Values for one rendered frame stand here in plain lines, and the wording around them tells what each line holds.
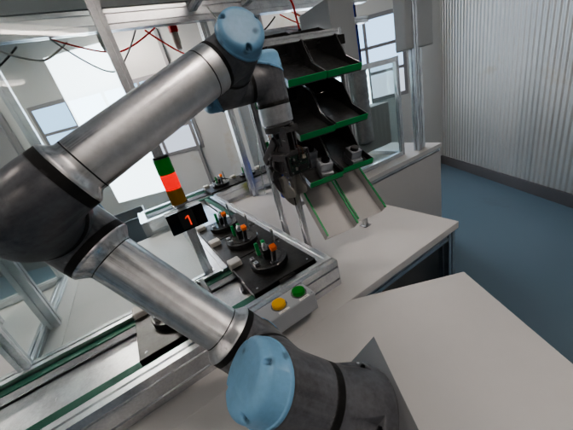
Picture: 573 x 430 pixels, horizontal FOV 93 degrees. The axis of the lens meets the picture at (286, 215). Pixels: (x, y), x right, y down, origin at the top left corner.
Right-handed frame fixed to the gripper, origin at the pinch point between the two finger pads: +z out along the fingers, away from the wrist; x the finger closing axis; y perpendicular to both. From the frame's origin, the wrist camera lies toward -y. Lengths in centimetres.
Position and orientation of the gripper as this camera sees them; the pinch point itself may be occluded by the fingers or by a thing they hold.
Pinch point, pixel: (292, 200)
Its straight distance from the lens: 74.4
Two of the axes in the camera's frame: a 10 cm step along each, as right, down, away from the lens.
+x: 8.2, -4.0, 4.1
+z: 2.4, 8.9, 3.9
